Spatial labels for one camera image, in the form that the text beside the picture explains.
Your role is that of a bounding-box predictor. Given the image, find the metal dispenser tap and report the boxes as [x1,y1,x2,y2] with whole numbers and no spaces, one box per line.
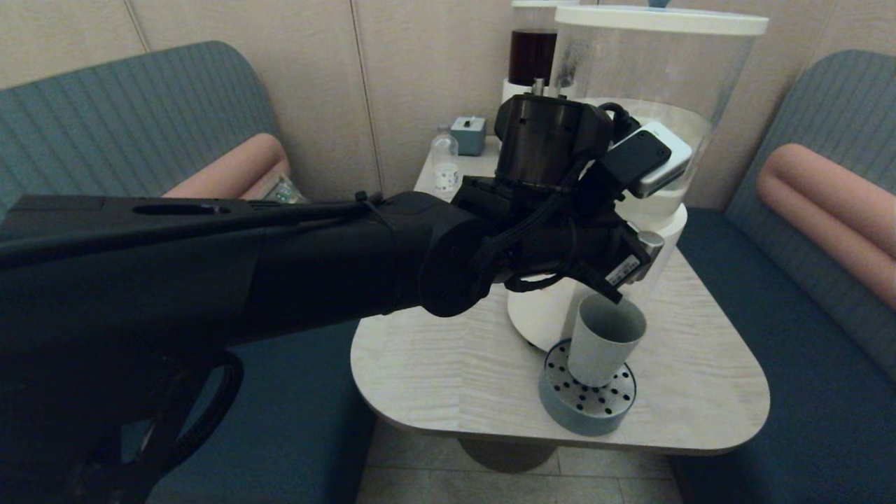
[633,231,666,264]

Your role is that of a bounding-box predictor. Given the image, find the blue perforated drip tray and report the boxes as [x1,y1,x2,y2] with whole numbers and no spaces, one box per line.
[539,339,638,437]

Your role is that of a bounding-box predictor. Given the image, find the small clear bottle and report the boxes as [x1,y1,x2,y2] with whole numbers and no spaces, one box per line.
[431,125,460,194]

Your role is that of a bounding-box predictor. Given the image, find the short pink bolster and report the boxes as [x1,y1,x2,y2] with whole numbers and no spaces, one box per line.
[756,143,896,310]

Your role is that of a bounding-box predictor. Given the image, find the long folded pink bolster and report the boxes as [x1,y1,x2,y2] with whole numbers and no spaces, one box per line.
[161,133,292,201]

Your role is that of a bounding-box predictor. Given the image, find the ribbed table pedestal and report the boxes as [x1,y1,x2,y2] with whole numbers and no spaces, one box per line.
[458,438,559,474]

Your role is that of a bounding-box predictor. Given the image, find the teal bench with snack packet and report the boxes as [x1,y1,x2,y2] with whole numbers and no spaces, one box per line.
[0,41,408,504]

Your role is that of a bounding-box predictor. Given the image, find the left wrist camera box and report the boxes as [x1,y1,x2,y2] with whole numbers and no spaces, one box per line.
[595,121,694,200]

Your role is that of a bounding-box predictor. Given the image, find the grey-blue plastic cup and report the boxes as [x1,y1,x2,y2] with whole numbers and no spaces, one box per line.
[567,293,648,389]

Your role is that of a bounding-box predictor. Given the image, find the large clear water dispenser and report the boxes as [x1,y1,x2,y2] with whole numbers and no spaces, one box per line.
[507,6,769,354]

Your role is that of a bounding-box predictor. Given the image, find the small blue box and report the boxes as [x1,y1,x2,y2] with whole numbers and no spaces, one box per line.
[450,115,487,157]

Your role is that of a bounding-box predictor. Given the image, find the dark drink dispenser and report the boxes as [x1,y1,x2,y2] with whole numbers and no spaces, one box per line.
[503,0,562,103]

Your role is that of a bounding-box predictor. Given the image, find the teal bench without items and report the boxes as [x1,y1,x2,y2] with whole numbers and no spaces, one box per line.
[668,49,896,504]

